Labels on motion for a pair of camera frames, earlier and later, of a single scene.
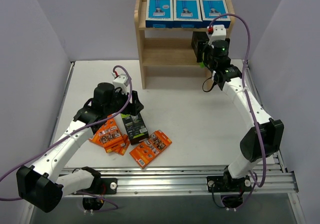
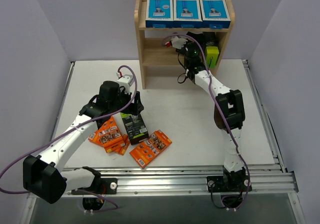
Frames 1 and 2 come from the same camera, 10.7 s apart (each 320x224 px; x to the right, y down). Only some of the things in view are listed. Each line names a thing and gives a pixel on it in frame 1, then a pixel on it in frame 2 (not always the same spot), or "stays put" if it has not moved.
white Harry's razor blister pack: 159,11 stays put
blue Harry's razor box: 211,6 stays put
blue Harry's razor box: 186,11 stays put
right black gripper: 198,50 → 196,39
